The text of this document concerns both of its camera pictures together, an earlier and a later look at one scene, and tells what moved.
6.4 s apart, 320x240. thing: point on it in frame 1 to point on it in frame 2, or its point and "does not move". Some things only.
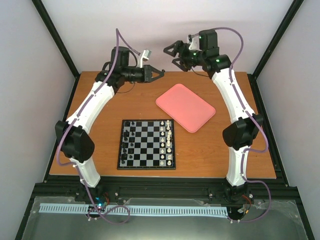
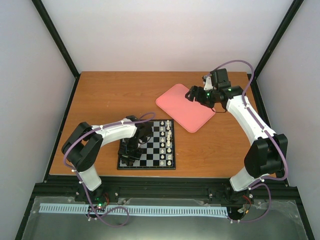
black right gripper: x=183 y=66 to x=198 y=96
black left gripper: x=161 y=74 to x=125 y=158
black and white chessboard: x=147 y=144 does not move
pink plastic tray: x=186 y=108 does not move
